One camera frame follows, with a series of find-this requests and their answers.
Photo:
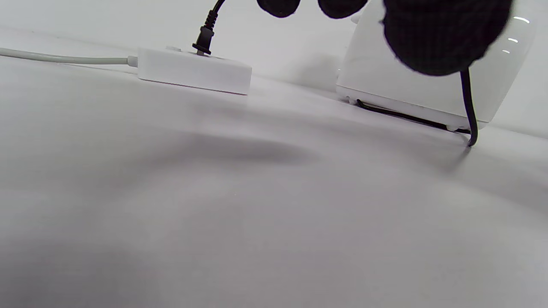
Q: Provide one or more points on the white toaster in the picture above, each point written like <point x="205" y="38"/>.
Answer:
<point x="372" y="64"/>

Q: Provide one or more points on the person's left hand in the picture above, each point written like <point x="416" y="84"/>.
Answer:
<point x="445" y="38"/>

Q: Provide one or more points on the white power strip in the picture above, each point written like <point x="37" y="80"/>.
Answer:
<point x="192" y="70"/>

